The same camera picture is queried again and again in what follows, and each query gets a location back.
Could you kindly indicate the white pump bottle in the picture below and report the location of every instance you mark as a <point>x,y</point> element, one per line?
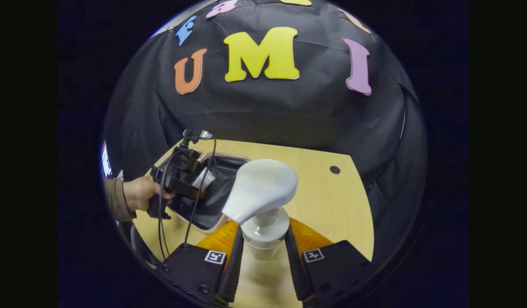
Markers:
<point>259,188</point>

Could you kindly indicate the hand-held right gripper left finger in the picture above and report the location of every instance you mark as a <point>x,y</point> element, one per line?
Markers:
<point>233,265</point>

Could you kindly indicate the white cream tube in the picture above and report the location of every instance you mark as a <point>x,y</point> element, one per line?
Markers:
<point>203,179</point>

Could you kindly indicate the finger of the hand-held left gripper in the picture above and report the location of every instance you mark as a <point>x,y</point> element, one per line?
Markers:
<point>182,187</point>

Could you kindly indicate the black backdrop cloth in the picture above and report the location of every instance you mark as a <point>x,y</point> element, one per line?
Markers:
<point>267,115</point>

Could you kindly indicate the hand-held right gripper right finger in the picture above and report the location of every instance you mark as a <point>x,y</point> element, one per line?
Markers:
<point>294,265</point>

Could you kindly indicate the bright white blue panel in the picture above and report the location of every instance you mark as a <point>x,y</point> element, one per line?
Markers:
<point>105,164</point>

